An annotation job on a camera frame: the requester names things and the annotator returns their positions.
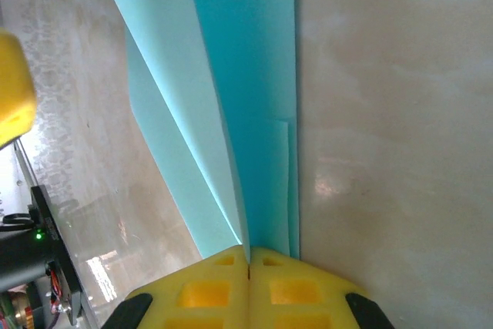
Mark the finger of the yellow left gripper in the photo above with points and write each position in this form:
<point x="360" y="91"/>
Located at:
<point x="13" y="86"/>

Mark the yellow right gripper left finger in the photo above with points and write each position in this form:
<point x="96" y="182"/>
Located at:
<point x="200" y="294"/>

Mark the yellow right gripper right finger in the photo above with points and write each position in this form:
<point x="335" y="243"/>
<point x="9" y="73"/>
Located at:
<point x="300" y="294"/>

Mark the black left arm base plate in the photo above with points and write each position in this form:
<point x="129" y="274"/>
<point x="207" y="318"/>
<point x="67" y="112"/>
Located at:
<point x="58" y="252"/>

